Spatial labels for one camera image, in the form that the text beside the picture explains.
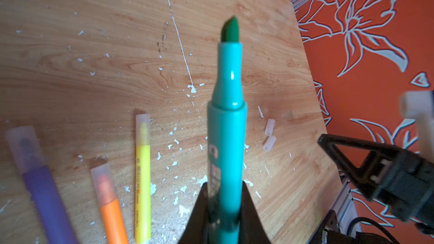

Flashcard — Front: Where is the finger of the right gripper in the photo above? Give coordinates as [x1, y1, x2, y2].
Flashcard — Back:
[318, 134, 434, 224]

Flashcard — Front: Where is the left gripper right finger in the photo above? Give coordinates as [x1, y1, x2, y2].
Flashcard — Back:
[240, 181, 271, 244]

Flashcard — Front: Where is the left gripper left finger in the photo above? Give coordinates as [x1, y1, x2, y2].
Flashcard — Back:
[178, 183, 209, 244]

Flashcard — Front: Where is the yellow highlighter pen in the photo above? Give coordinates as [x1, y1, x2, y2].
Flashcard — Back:
[134, 114, 151, 244]

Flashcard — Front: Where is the orange highlighter pen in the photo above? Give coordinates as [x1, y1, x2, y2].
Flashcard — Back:
[90, 163, 128, 244]

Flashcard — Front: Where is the clear pen cap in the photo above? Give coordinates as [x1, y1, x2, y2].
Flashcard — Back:
[264, 119, 275, 136]
[263, 135, 276, 153]

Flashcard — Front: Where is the green highlighter pen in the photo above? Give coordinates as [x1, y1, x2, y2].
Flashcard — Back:
[208, 16, 248, 244]

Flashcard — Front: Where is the purple highlighter pen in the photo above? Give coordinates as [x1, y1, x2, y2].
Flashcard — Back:
[5, 125, 78, 244]

